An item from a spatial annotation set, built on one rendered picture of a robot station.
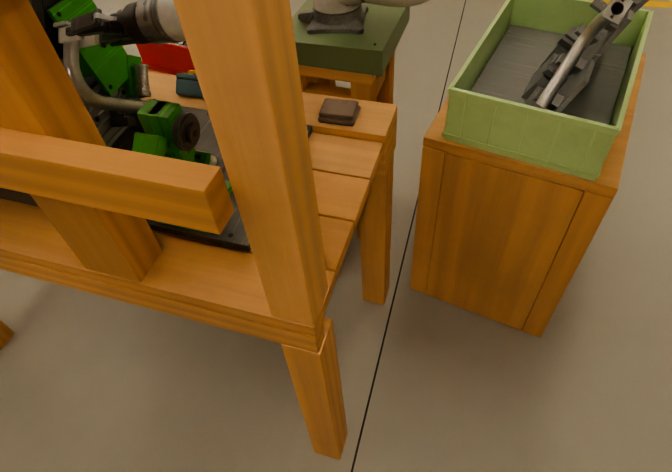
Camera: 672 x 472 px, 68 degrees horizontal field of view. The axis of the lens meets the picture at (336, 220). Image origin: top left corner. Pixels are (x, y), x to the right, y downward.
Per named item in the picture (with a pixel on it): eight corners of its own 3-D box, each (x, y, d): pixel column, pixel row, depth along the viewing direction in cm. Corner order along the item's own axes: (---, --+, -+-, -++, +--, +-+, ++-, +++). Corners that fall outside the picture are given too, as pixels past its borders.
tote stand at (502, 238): (461, 180, 240) (489, 26, 180) (574, 213, 222) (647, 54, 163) (409, 287, 202) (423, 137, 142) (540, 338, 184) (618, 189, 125)
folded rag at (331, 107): (361, 109, 135) (360, 100, 133) (354, 127, 130) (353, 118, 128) (326, 105, 137) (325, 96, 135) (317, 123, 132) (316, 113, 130)
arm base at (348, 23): (304, 9, 170) (302, -8, 166) (368, 8, 167) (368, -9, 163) (294, 34, 158) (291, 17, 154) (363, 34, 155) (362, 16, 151)
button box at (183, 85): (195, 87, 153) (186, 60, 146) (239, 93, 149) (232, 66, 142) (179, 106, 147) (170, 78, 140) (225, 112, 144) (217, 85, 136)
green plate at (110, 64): (114, 73, 126) (58, -8, 113) (138, 69, 123) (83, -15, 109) (87, 99, 119) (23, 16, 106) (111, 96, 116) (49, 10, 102)
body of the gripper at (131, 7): (167, 9, 98) (133, 16, 102) (133, -8, 90) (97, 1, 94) (167, 47, 98) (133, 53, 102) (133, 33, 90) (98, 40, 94)
